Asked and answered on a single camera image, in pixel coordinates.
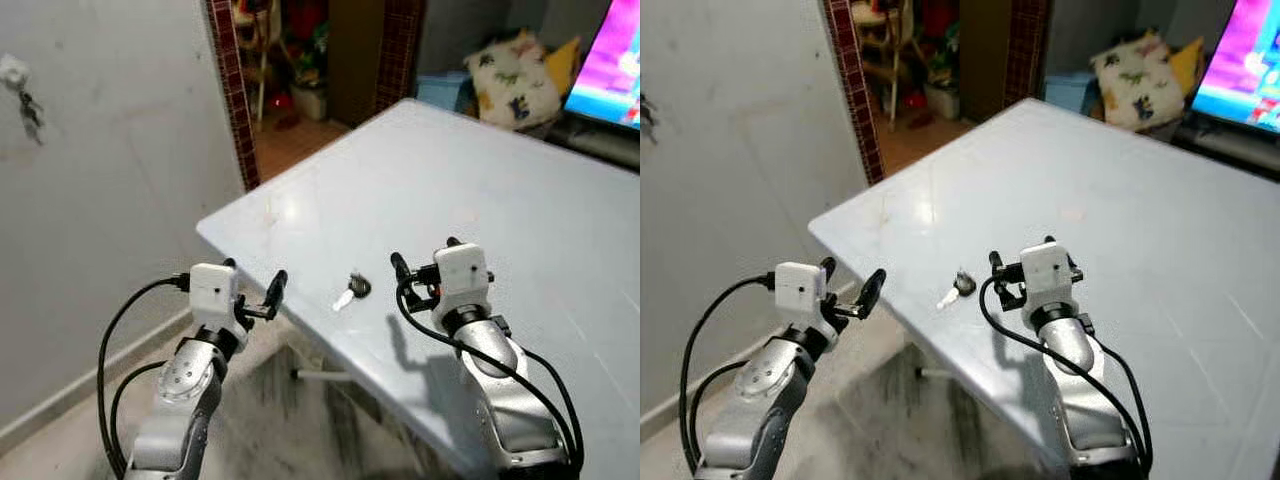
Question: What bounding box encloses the white table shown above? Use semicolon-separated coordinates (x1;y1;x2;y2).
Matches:
196;98;641;480
808;97;1280;480

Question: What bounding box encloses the light blue box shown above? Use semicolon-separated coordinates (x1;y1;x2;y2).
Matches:
1045;70;1101;116
415;70;476;113

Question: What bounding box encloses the dark red tile doorway trim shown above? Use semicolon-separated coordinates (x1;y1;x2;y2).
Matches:
372;0;426;116
205;0;263;193
1005;0;1051;101
825;0;886;186

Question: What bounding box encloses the white printed cushion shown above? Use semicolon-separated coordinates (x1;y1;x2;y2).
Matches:
465;30;561;131
1090;32;1186;131

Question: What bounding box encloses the dark television stand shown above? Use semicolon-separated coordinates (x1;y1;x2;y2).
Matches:
545;105;641;171
1170;110;1280;181

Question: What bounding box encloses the dark brown door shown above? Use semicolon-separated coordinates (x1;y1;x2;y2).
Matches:
960;0;1013;123
328;0;386;128

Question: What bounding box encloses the yellow cushion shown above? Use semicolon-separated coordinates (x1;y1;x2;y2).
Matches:
1170;37;1206;96
545;37;583;96

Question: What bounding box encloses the wooden high chair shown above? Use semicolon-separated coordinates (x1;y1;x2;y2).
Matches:
232;0;286;126
850;0;916;126

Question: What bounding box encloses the flat screen television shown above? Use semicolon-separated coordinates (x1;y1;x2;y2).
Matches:
1190;0;1280;136
562;0;641;131

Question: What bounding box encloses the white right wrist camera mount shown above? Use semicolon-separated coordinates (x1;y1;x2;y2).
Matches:
433;242;493;309
1018;241;1077;306

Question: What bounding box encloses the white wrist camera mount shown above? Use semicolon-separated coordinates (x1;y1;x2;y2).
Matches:
188;262;243;329
433;242;493;309
773;261;827;329
1018;241;1077;306

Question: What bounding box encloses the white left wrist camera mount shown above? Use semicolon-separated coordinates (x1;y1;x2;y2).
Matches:
773;261;827;329
188;262;243;329

